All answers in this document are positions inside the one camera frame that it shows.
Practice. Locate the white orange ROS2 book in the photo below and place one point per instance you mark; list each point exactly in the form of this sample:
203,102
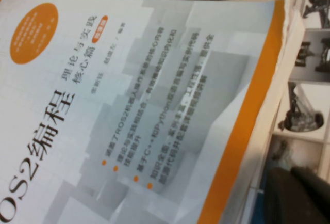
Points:
129,105

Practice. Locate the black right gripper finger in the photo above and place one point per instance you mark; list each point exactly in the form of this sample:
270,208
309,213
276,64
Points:
296,200

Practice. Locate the white car suspension book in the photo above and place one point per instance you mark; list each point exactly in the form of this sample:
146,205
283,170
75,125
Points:
314,61

